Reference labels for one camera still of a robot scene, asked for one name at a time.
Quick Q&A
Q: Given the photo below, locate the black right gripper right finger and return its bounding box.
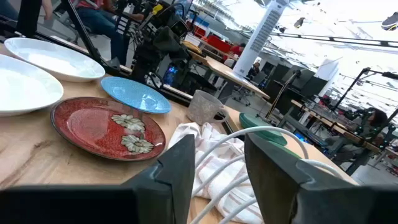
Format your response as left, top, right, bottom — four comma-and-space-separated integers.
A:
244, 133, 359, 224

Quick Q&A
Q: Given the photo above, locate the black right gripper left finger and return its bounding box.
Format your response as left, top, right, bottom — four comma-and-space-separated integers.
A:
123, 134, 196, 224

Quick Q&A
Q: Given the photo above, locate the blue speckled plate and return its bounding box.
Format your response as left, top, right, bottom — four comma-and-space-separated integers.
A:
100, 76, 172, 114

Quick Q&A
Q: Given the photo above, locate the red floral plate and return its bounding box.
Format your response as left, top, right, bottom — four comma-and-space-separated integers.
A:
50, 96, 167, 162

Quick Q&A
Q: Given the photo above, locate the white ceramic plate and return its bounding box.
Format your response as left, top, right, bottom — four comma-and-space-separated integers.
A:
0, 54, 65, 118
4, 37, 106, 83

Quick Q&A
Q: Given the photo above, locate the green plate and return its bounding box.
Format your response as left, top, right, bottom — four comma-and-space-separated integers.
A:
238, 112, 289, 147

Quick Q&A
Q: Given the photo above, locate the white striped dish towel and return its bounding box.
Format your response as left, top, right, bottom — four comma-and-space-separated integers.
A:
167, 121, 265, 224

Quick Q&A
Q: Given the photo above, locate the grey speckled mug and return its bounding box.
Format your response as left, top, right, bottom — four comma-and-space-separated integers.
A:
186, 89, 230, 126

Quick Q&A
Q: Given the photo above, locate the person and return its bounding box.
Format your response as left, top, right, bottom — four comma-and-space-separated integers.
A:
325, 107, 393, 162
73, 0, 146, 66
247, 61, 261, 80

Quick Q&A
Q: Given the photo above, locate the wooden background table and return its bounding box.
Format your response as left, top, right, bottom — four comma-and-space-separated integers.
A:
186, 49, 271, 101

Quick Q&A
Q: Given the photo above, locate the white tower fan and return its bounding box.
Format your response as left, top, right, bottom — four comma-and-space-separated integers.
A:
232, 0, 290, 78

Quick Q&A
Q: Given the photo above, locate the red storage bin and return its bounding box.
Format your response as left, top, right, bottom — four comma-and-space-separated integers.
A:
205, 34, 233, 54

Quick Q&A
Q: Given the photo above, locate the white wire dish rack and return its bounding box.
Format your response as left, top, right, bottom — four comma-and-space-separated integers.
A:
188, 125, 343, 224

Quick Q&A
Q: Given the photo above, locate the black frame post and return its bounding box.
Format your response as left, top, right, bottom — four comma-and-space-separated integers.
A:
61, 0, 121, 76

